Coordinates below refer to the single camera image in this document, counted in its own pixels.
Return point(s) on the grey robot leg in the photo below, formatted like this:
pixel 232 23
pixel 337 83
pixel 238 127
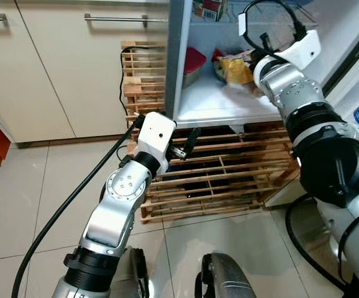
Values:
pixel 226 276
pixel 130 273

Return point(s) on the grey left robot leg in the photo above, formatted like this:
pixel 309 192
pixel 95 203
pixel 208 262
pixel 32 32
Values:
pixel 130 273

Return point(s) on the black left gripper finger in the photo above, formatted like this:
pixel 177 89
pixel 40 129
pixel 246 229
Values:
pixel 192 140

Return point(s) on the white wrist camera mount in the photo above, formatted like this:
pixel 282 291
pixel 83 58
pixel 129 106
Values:
pixel 156 133
pixel 297 51

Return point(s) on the yellow snack packet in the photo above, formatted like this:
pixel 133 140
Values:
pixel 236 69

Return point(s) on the steel mini fridge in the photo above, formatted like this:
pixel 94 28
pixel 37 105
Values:
pixel 229 105

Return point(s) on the red lidded container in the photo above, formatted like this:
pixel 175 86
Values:
pixel 193 62

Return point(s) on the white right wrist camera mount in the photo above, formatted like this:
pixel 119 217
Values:
pixel 297 51

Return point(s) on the printed milk carton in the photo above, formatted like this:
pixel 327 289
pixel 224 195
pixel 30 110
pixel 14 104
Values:
pixel 209 7

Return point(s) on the grey right robot leg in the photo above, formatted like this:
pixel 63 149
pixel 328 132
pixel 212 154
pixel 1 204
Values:
pixel 226 276

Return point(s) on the wooden slatted pallet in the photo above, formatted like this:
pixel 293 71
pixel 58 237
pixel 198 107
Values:
pixel 217 180

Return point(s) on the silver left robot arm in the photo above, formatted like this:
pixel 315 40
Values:
pixel 120 198

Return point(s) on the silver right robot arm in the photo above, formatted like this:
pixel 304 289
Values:
pixel 338 161

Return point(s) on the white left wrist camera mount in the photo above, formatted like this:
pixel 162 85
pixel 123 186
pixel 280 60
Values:
pixel 156 133

